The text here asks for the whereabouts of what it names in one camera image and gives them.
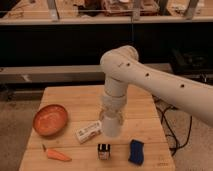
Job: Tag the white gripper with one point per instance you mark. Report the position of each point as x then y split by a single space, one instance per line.
112 107

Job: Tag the white ceramic cup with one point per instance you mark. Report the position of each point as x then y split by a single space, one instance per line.
111 126

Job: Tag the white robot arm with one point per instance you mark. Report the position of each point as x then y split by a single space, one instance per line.
121 68

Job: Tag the black and white eraser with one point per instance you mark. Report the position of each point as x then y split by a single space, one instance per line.
104 151

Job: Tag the white tube bottle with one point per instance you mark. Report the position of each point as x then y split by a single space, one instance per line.
88 132

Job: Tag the blue sponge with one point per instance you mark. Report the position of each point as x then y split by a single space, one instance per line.
136 152

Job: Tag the orange bowl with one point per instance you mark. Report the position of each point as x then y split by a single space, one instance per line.
50 120

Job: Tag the black box on shelf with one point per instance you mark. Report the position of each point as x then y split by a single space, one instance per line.
194 62

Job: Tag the orange carrot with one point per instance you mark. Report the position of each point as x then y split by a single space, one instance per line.
56 155

